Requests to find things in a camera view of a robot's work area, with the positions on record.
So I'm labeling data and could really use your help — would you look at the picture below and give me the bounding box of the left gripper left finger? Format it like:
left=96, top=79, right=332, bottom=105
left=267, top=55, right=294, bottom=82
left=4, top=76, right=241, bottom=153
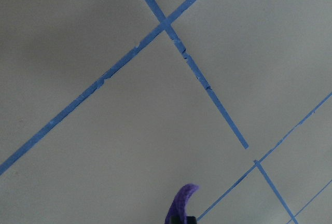
left=170, top=216, right=182, bottom=224

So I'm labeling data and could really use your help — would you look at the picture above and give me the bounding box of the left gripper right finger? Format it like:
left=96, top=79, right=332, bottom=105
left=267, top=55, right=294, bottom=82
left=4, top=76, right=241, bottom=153
left=186, top=216, right=197, bottom=224

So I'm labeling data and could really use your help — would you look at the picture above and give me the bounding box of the purple microfiber towel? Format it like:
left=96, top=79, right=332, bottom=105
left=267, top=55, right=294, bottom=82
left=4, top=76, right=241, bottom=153
left=164, top=184, right=199, bottom=224

